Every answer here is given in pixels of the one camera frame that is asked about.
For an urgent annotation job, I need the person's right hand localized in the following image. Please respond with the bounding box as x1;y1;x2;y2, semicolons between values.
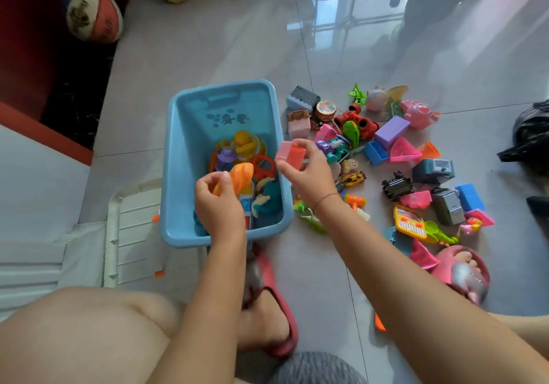
276;138;342;215

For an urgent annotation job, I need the person's left hand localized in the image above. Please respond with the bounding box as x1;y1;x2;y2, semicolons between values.
194;170;248;243

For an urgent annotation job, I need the pink red toy block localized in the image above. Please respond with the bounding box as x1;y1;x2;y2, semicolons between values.
274;141;308;171

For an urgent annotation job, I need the orange toy bread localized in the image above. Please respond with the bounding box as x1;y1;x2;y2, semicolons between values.
212;162;254;198

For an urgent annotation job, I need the teal purple toy robot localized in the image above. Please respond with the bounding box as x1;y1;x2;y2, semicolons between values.
315;134;351;162

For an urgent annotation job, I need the yellow toy race car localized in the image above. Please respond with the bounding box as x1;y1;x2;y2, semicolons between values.
339;171;368;190

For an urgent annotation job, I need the green ring lizard toy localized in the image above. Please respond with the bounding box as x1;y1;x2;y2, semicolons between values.
293;199;329;235

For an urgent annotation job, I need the teal toy creature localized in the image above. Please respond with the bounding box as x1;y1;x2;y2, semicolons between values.
252;180;284;217

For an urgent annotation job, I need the pink house-shaped toy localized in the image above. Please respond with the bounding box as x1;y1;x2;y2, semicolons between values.
313;123;340;143

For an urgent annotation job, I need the red toy gear ring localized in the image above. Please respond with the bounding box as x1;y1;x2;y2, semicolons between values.
250;154;277;181

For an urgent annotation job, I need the blue plastic storage bin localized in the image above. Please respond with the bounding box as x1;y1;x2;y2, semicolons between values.
160;79;295;249

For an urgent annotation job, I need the green oval toy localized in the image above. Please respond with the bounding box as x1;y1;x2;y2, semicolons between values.
341;120;361;150

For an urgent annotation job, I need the round colourful toy drum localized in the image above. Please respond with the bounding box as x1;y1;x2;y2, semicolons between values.
314;99;338;124

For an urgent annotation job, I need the yellow duck toy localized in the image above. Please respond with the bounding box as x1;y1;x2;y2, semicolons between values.
231;130;269;162

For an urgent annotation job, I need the red toy camera robot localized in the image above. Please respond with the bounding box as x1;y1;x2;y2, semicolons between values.
333;103;380;140

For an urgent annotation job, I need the grey toothed toy block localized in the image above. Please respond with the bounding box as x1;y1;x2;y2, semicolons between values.
286;86;321;115

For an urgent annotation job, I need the black toy vehicle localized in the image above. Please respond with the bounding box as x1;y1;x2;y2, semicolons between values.
381;171;415;202

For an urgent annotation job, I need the white plastic lid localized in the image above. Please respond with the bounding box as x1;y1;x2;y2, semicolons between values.
102;178;206;290

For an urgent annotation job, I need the purple foam block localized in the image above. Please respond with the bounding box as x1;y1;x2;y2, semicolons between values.
374;115;411;150

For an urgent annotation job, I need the green toy airplane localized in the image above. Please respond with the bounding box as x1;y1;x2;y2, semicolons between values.
348;82;368;107

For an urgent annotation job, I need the round pink pig toy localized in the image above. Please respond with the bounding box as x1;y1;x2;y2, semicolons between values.
365;86;390;113

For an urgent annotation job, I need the yellow toy phone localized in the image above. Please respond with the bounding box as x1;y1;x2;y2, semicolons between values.
393;204;428;240

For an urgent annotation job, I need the teal toy cube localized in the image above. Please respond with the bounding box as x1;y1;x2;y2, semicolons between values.
383;226;413;258

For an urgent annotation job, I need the blue-grey toy appliance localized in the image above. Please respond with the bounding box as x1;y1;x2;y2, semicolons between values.
412;158;456;185

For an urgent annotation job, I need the pink pig toy pot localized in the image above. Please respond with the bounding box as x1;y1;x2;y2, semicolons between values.
400;99;441;131

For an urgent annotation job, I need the lime green toy scoop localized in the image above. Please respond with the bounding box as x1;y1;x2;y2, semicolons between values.
423;221;460;246

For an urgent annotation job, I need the grey toy refrigerator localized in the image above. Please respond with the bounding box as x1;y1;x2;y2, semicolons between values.
430;187;467;227

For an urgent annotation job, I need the blue toy block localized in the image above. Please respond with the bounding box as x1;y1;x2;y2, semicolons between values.
454;183;486;213

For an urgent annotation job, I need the small pink yellow toy figure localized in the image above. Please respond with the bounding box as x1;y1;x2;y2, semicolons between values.
457;217;483;238

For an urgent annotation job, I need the person's left forearm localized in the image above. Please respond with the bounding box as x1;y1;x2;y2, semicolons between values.
148;229;249;384

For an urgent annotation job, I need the person's right forearm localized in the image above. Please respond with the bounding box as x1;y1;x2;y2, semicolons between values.
313;195;549;384

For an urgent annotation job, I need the pink left slipper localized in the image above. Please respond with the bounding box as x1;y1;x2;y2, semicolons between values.
242;244;300;358

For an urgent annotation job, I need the pink slipper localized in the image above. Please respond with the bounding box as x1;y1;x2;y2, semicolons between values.
430;244;491;306
242;244;300;358

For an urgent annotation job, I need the pink right slipper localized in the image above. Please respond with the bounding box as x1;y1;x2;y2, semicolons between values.
430;244;491;306

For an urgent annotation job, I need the grey knit garment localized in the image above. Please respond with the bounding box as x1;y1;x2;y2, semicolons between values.
268;351;369;384

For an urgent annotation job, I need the black plastic bag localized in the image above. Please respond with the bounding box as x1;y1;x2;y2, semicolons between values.
496;99;549;174

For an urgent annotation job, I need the black furniture foot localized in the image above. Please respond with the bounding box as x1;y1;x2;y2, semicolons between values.
526;195;549;217

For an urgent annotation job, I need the striped basketball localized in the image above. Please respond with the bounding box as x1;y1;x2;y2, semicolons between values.
59;0;125;45

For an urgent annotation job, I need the thin wrist bracelet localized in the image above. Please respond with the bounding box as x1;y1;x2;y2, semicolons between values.
311;192;342;214

